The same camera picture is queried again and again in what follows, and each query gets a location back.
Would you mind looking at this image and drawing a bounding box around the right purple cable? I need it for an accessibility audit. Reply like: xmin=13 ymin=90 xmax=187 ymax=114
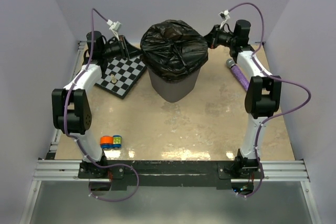
xmin=225 ymin=2 xmax=312 ymax=198

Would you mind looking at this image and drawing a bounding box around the orange blue toy car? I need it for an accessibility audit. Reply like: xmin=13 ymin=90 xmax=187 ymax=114
xmin=100 ymin=135 xmax=122 ymax=150

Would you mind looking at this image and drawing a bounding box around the beige chess pawn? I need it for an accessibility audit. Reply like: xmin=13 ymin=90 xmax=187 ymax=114
xmin=110 ymin=74 xmax=118 ymax=83

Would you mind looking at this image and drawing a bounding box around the aluminium rail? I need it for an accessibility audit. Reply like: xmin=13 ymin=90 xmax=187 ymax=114
xmin=44 ymin=40 xmax=87 ymax=159
xmin=34 ymin=160 xmax=310 ymax=182

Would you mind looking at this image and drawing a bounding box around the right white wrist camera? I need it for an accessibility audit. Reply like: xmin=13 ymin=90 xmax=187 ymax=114
xmin=218 ymin=10 xmax=230 ymax=29

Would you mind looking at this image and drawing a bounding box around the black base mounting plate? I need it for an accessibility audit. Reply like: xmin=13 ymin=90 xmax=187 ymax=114
xmin=78 ymin=160 xmax=264 ymax=190

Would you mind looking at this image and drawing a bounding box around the black white chessboard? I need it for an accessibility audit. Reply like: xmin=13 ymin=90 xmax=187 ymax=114
xmin=95 ymin=57 xmax=146 ymax=99

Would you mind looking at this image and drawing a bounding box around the grey plastic trash bin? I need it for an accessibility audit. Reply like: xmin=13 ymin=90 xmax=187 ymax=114
xmin=148 ymin=69 xmax=200 ymax=103

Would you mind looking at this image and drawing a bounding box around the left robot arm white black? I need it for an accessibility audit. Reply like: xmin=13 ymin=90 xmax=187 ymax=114
xmin=51 ymin=30 xmax=141 ymax=178

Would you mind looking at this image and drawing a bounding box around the black plastic trash bag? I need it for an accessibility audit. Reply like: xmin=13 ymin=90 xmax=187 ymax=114
xmin=140 ymin=19 xmax=208 ymax=81

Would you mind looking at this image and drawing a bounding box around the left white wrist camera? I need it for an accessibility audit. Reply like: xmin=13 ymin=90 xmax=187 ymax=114
xmin=107 ymin=19 xmax=122 ymax=37

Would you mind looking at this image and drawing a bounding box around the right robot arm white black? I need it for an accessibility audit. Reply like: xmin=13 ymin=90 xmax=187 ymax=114
xmin=204 ymin=19 xmax=281 ymax=178

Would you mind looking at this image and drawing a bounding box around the aluminium front rail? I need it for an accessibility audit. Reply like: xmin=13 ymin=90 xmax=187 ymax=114
xmin=34 ymin=160 xmax=310 ymax=182

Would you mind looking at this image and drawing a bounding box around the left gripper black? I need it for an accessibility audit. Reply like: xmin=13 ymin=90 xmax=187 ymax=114
xmin=101 ymin=35 xmax=144 ymax=61

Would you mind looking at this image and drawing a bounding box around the aluminium left side rail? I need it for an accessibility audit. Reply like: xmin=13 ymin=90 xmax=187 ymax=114
xmin=44 ymin=40 xmax=87 ymax=159

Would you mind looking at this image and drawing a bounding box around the purple glitter toy microphone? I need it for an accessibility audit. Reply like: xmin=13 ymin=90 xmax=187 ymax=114
xmin=226 ymin=59 xmax=249 ymax=91

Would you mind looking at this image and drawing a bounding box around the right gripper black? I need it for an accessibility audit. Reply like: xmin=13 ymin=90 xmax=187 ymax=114
xmin=197 ymin=25 xmax=237 ymax=49

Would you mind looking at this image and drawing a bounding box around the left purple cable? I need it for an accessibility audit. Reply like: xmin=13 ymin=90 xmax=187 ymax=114
xmin=62 ymin=8 xmax=140 ymax=200

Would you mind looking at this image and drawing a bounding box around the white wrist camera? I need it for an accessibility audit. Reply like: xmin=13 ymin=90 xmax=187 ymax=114
xmin=107 ymin=19 xmax=122 ymax=37
xmin=218 ymin=10 xmax=230 ymax=29

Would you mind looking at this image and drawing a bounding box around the purple cable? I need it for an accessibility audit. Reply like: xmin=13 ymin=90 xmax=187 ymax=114
xmin=62 ymin=8 xmax=140 ymax=200
xmin=225 ymin=2 xmax=312 ymax=198

